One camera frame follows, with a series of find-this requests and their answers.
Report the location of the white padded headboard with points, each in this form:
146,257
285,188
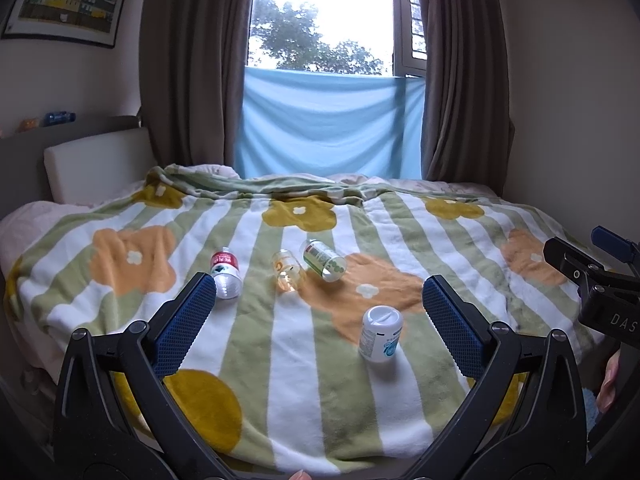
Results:
93,169

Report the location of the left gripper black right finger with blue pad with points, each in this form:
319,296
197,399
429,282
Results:
524,418

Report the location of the orange toy on shelf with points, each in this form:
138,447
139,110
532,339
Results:
28,124

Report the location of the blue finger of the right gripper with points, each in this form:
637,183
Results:
615,245

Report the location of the white blue-label yogurt bottle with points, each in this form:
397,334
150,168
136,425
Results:
381,328

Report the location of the left brown curtain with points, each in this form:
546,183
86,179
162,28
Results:
192,56

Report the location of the pink bed sheet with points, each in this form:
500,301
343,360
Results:
23,227

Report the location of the framed wall picture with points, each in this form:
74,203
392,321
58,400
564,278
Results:
92,22

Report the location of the right brown curtain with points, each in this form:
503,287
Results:
467,130

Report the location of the green-label clear bottle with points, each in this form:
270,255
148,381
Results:
321,259

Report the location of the person's right hand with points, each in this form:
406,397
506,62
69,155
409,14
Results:
607,393

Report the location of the blue toy on shelf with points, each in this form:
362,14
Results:
57,118

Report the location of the striped flower blanket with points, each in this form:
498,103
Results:
274,380

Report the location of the red-label water bottle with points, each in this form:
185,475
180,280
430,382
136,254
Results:
225,271

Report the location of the brown curtain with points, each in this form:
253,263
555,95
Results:
192,56
467,130

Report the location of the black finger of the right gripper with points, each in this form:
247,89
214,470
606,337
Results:
570,262

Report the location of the window frame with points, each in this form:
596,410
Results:
409,54

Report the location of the light blue hanging sheet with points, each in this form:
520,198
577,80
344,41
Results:
323,124

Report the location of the orange-label clear bottle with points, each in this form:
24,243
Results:
288,272

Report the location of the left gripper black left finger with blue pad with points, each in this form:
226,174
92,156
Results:
92,438

